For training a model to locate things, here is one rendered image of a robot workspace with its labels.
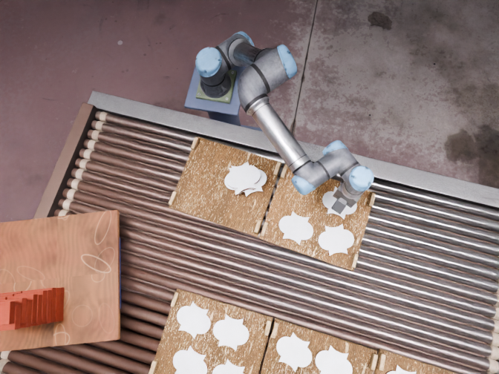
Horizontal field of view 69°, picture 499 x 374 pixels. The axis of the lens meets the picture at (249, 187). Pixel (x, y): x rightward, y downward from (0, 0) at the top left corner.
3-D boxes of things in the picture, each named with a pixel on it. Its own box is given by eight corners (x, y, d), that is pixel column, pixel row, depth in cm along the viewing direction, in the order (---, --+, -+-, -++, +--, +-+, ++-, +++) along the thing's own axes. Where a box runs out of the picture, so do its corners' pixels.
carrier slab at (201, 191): (197, 137, 170) (196, 136, 168) (281, 163, 165) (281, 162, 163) (169, 208, 162) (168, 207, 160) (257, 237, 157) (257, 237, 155)
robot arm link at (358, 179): (364, 158, 119) (380, 179, 117) (356, 168, 130) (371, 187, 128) (344, 171, 118) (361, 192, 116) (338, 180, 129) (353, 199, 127)
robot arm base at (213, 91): (203, 68, 182) (200, 57, 172) (233, 71, 180) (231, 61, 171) (197, 96, 179) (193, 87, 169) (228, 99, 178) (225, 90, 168)
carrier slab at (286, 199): (284, 165, 164) (284, 163, 163) (374, 193, 159) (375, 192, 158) (258, 238, 157) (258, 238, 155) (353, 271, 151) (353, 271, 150)
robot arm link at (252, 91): (221, 77, 124) (306, 195, 118) (248, 59, 125) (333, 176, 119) (224, 90, 136) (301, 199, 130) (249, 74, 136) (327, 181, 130)
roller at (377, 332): (53, 229, 167) (47, 228, 162) (497, 361, 144) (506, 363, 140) (49, 240, 166) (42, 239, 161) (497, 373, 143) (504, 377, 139)
